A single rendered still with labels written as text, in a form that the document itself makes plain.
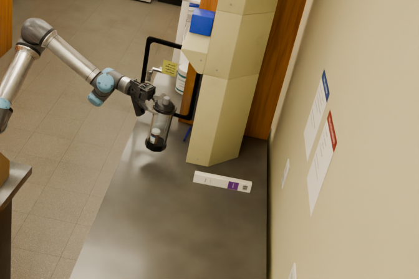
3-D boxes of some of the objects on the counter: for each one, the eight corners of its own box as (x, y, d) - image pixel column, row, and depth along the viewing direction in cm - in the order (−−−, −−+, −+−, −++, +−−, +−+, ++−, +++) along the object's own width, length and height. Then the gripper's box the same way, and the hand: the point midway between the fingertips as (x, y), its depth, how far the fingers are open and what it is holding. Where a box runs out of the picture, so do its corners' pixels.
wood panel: (267, 137, 305) (345, -142, 237) (267, 139, 303) (346, -142, 234) (178, 118, 305) (231, -166, 236) (178, 121, 302) (231, -166, 234)
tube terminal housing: (239, 139, 298) (274, -1, 261) (236, 172, 270) (275, 22, 232) (193, 129, 298) (221, -12, 260) (185, 162, 270) (216, 10, 232)
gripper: (120, 83, 252) (158, 103, 245) (142, 73, 265) (178, 93, 258) (118, 99, 257) (153, 119, 250) (139, 89, 269) (174, 108, 262)
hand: (163, 110), depth 255 cm, fingers closed on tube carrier, 10 cm apart
